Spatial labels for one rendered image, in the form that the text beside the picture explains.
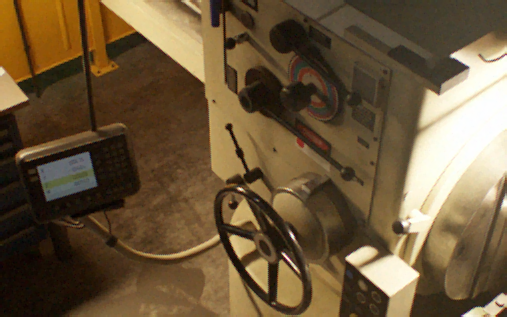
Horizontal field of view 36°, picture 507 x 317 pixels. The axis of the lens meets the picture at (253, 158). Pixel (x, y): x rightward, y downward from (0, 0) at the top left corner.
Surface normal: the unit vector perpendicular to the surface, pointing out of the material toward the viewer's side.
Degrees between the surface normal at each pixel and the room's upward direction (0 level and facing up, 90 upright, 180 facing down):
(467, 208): 54
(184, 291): 0
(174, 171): 0
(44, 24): 90
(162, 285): 0
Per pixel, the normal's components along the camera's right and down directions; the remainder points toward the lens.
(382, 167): -0.77, 0.43
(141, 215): 0.00, -0.73
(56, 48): 0.64, 0.53
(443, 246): -0.75, 0.26
